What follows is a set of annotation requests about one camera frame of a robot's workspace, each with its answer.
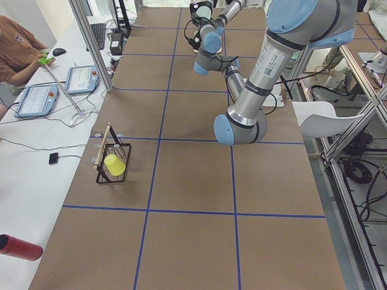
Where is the yellow cup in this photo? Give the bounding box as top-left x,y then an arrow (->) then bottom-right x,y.
103,154 -> 126,176

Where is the black computer mouse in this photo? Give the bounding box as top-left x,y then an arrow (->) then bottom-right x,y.
52,48 -> 67,56

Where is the blue teach pendant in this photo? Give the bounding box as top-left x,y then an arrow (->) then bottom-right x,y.
14,84 -> 59,118
65,65 -> 100,95

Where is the near blue teach pendant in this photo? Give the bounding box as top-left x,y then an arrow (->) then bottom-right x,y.
14,84 -> 59,118

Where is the aluminium frame post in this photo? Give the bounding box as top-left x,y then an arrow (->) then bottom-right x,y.
68,0 -> 113,92

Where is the red bottle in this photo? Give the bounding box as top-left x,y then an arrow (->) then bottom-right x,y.
1,234 -> 43,261

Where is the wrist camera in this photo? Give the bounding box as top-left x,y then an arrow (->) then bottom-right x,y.
184,31 -> 201,53

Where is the far blue teach pendant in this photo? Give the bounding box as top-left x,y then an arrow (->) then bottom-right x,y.
65,65 -> 100,95

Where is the person in brown shirt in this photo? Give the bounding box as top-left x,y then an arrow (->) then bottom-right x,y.
1,16 -> 48,86

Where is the black wire cup rack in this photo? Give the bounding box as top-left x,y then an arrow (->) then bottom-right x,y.
93,123 -> 132,184

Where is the white chair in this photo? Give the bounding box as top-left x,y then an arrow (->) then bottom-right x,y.
292,101 -> 365,138

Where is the green cup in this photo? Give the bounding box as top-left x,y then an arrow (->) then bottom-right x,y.
196,6 -> 212,19

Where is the black keyboard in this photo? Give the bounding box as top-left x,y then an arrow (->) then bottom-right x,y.
89,23 -> 106,50

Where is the small black puck device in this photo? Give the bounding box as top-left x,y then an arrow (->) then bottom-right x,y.
48,152 -> 59,165

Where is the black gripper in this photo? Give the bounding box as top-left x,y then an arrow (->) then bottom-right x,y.
190,0 -> 215,9

